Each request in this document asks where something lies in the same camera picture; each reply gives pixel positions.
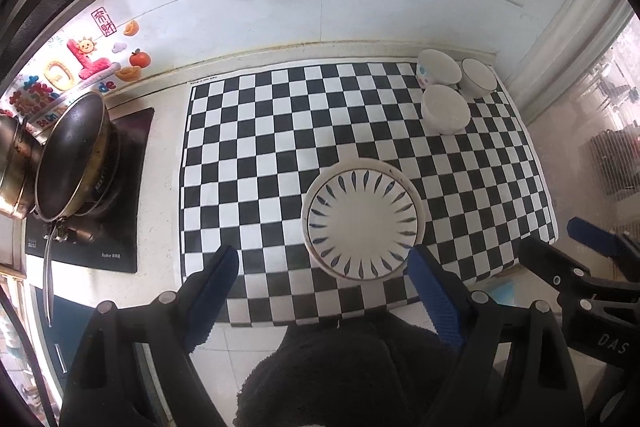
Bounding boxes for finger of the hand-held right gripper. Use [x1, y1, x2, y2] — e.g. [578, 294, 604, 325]
[517, 237, 593, 303]
[567, 216, 640, 265]

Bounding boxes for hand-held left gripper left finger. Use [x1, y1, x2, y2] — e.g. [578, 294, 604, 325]
[60, 244, 241, 427]

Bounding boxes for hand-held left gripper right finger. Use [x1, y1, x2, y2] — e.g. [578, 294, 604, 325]
[407, 244, 586, 427]

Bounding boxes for blue leaf pattern plate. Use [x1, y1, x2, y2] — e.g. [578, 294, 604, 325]
[305, 169, 421, 281]

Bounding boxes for white plate with leaf pattern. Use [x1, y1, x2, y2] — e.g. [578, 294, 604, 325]
[302, 158, 429, 280]

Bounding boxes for plain white bowl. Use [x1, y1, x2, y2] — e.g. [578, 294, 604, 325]
[421, 84, 471, 136]

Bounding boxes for white bowl with dark rim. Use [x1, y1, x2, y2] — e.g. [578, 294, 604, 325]
[459, 58, 498, 100]

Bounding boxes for white bowl with coloured print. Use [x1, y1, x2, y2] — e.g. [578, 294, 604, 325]
[416, 49, 462, 88]

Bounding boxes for person's black fleece clothing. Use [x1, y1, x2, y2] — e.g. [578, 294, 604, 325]
[234, 316, 503, 427]

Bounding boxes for frosted glass sliding door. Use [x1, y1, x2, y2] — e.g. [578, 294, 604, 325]
[515, 0, 640, 268]

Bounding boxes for black gas stove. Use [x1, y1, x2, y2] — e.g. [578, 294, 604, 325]
[24, 107, 156, 276]

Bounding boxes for black and white checkered cloth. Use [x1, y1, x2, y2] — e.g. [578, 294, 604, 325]
[177, 58, 559, 329]

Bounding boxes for dark frying pan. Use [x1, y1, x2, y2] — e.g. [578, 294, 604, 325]
[32, 91, 122, 329]

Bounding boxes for stainless steel steamer pot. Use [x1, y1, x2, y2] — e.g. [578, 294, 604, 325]
[0, 111, 38, 221]

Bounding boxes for colourful wall stickers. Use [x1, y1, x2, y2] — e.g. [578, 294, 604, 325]
[0, 7, 152, 132]

